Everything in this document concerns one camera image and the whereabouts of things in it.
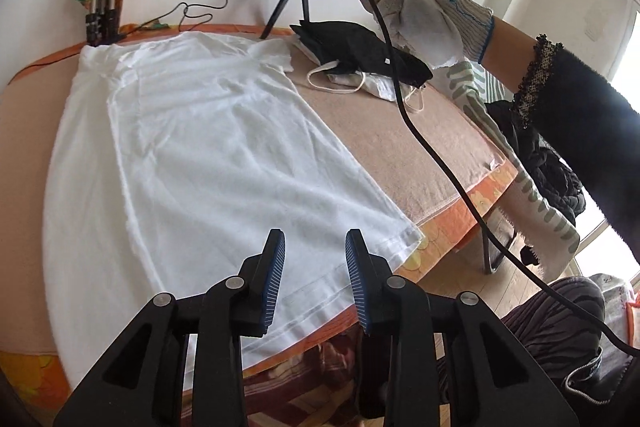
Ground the white t-shirt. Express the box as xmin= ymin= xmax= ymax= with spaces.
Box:
xmin=42 ymin=32 xmax=423 ymax=385

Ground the right forearm black fuzzy sleeve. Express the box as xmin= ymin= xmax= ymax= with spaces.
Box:
xmin=482 ymin=17 xmax=639 ymax=257

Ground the black clothes pile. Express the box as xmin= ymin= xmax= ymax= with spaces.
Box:
xmin=486 ymin=101 xmax=586 ymax=225

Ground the right hand in grey glove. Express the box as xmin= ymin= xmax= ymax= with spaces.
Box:
xmin=360 ymin=0 xmax=495 ymax=68

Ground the folded black garment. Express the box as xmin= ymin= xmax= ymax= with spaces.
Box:
xmin=291 ymin=20 xmax=433 ymax=88

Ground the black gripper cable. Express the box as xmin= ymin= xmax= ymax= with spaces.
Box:
xmin=360 ymin=0 xmax=640 ymax=358

